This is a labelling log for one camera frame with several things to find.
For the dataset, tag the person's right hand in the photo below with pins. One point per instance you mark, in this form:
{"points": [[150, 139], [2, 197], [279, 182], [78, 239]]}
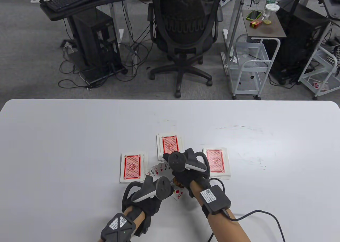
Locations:
{"points": [[186, 179]]}

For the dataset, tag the person's left hand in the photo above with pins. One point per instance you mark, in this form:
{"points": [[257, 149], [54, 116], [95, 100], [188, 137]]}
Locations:
{"points": [[150, 207]]}

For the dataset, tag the red-backed playing card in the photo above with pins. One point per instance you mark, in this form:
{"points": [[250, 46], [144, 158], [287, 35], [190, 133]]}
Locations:
{"points": [[159, 171]]}

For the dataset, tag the card pile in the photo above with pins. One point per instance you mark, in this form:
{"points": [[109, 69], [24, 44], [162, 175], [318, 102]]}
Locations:
{"points": [[170, 145], [132, 167], [215, 161]]}

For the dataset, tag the person's right forearm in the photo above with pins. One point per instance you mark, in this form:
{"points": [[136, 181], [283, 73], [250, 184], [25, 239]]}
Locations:
{"points": [[228, 226]]}

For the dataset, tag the person's left forearm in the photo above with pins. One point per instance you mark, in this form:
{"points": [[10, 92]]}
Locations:
{"points": [[136, 215]]}

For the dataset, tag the grey tracking controller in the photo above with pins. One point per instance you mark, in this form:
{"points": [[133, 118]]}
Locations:
{"points": [[176, 161], [144, 191]]}

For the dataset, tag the black mesh office chair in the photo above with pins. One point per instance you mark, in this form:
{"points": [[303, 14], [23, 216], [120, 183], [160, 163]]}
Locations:
{"points": [[186, 18]]}

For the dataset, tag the red white small box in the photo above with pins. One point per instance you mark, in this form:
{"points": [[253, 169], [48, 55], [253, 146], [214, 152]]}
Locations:
{"points": [[320, 86]]}

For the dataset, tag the brown side table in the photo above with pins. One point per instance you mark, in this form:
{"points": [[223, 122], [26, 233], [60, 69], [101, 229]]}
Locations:
{"points": [[265, 30]]}

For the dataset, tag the black computer tower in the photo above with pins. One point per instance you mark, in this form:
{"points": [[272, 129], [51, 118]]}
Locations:
{"points": [[90, 34], [297, 34]]}

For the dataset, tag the green-cased phone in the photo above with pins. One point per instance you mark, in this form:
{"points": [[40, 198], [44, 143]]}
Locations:
{"points": [[253, 14]]}

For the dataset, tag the glass jar white lid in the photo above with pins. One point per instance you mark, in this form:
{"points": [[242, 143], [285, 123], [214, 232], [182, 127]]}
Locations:
{"points": [[271, 12]]}

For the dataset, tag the black white checkered cloth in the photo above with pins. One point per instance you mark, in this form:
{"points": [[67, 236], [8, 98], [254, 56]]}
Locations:
{"points": [[335, 57]]}

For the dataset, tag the silver metal post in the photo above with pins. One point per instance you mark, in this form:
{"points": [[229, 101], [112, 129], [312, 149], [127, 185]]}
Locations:
{"points": [[239, 14]]}

